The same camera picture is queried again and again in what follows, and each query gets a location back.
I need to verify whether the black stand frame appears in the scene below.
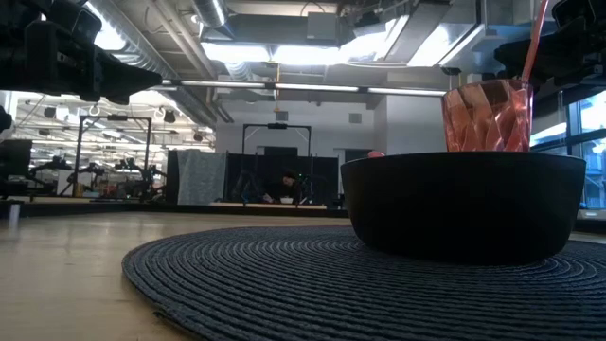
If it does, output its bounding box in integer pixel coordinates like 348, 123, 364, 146
241, 122, 312, 157
75, 115, 153, 198

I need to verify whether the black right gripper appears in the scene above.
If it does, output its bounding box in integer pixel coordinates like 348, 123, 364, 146
494, 0, 606, 87

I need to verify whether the black bowl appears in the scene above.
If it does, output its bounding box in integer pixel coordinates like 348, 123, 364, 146
339, 150, 588, 267

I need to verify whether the red drinking straw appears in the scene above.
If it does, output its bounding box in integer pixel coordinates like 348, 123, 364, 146
520, 0, 551, 84

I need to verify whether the orange translucent plastic cup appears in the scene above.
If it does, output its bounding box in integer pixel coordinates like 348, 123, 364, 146
440, 78, 535, 153

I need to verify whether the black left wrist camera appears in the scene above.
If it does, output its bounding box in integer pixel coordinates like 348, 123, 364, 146
45, 0, 104, 47

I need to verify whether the grey curtain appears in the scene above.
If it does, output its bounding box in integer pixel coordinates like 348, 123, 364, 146
175, 149, 229, 206

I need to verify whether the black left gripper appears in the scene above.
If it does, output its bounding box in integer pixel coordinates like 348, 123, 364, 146
0, 18, 165, 106

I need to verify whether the person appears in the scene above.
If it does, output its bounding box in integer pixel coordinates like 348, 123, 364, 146
264, 169, 302, 205

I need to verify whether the black partition wall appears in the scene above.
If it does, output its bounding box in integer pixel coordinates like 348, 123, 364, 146
225, 152, 341, 206

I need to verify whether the long LED light bar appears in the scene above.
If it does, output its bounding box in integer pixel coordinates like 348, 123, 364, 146
160, 79, 449, 98

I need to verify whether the black aluminium table frame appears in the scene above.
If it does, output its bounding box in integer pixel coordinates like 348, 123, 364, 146
0, 198, 606, 233

